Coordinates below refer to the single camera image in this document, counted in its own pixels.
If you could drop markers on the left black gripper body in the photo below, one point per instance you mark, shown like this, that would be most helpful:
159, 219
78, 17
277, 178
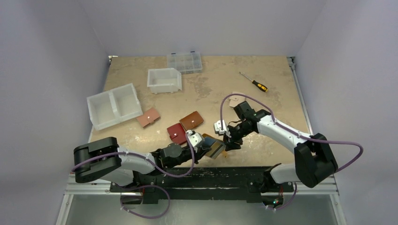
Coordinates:
196, 153

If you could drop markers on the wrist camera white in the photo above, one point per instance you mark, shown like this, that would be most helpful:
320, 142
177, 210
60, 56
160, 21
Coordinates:
221, 129
194, 139

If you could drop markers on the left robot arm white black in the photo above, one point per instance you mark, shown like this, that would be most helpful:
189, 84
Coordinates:
105, 159

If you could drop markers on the pink tan card holder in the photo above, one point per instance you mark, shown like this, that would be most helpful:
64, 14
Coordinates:
149, 117

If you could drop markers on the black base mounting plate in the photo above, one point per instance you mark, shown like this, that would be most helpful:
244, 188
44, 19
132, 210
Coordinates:
247, 183

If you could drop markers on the brown leather card holder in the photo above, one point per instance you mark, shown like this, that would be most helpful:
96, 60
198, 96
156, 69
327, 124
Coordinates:
191, 121

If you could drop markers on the beige card holder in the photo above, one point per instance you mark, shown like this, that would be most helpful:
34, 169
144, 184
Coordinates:
235, 100

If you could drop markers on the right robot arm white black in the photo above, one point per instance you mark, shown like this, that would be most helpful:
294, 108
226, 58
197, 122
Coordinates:
313, 157

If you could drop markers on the orange card holder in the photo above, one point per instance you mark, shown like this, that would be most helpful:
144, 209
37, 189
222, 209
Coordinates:
224, 153

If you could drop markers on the yellow black screwdriver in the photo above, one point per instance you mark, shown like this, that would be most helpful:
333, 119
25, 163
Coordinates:
260, 86

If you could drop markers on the dark red card holder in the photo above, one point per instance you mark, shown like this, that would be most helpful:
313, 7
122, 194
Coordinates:
177, 134

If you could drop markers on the clear compartment organizer box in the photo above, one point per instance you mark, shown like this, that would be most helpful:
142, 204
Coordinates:
185, 63

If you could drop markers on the white small open bin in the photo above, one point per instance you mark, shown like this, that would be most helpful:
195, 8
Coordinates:
164, 80

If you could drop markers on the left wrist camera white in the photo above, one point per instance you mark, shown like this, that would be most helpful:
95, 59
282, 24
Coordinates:
194, 139

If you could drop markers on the light blue credit card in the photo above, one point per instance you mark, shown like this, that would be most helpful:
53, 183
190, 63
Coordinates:
211, 142

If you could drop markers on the white two-compartment bin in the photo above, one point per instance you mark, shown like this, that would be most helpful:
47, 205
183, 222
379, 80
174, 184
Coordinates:
114, 106

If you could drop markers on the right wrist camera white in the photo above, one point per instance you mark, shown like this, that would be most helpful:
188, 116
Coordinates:
221, 129

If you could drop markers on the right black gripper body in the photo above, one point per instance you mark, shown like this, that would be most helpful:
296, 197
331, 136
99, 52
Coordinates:
234, 135

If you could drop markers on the aluminium frame rail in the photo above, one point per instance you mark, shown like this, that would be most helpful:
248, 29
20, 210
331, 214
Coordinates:
328, 187

